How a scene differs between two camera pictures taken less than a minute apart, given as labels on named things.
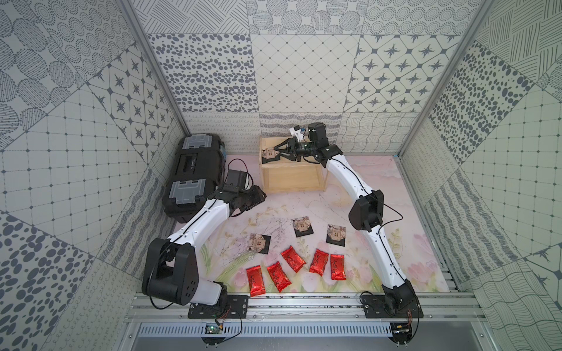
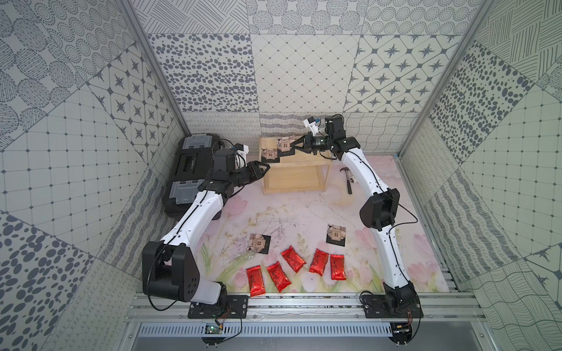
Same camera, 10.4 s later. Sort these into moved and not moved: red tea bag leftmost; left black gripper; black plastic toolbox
Moved: left black gripper
Not moved: black plastic toolbox; red tea bag leftmost
